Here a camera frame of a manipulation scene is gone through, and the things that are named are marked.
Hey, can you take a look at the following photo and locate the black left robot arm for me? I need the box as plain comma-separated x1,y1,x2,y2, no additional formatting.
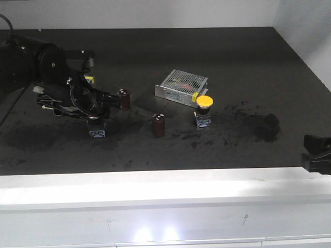
1,35,122,118

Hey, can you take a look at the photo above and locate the yellow mushroom push button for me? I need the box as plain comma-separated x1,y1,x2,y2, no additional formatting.
193,95,214,128

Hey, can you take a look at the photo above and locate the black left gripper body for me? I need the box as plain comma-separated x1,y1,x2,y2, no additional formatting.
37,71,111,118

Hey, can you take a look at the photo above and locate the red mushroom push button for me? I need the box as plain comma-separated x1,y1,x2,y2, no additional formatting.
86,116,106,138

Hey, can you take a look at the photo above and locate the dark brown capacitor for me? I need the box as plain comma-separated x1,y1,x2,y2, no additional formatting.
117,89,131,111
152,113,166,137

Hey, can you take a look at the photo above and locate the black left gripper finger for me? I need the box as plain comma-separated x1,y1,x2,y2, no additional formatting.
103,101,122,109
102,91,121,101

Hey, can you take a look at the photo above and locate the silver mesh power supply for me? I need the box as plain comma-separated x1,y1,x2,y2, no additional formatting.
155,69,209,107

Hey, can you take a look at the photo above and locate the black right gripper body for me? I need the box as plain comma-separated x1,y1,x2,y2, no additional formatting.
301,134,330,175

